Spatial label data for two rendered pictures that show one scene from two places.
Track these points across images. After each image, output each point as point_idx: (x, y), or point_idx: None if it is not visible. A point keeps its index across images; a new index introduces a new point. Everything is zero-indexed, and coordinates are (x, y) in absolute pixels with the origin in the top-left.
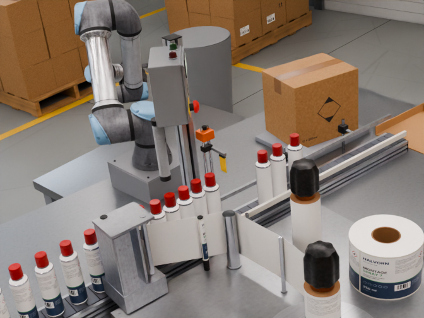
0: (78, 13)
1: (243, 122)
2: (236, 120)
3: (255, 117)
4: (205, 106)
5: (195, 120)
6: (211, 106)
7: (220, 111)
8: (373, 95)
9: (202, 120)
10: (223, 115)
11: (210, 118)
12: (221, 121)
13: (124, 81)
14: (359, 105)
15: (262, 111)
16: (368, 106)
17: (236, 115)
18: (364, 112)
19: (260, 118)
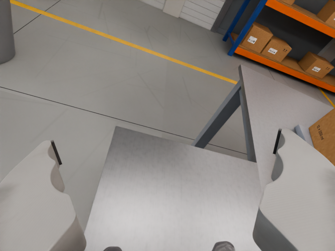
0: None
1: (266, 180)
2: (252, 178)
3: (262, 158)
4: (164, 144)
5: (192, 204)
6: (174, 141)
7: (202, 153)
8: (289, 90)
9: (207, 200)
10: (220, 167)
11: (210, 185)
12: (236, 189)
13: None
14: (300, 107)
15: (252, 139)
16: (308, 109)
17: (237, 160)
18: (317, 120)
19: (270, 160)
